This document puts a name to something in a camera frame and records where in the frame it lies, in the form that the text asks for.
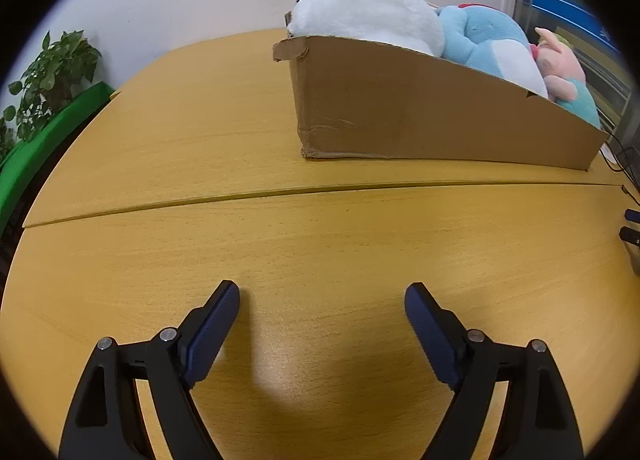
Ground pink pig plush toy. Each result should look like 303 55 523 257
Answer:
534 27 602 130

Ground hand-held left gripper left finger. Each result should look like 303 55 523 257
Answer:
57 280 241 460

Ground glass door with blue stripe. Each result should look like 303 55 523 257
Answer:
515 0 632 131

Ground white plush toy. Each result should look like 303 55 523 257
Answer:
290 0 446 57

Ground green board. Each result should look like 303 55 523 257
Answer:
0 81 117 226

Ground green potted plant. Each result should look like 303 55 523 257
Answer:
1 29 102 143

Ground cardboard box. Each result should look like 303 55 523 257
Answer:
272 10 610 172

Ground blue plush toy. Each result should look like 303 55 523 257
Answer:
435 3 550 101

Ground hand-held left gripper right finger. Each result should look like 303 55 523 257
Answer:
404 283 586 460

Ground black cable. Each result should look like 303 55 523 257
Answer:
607 131 640 203

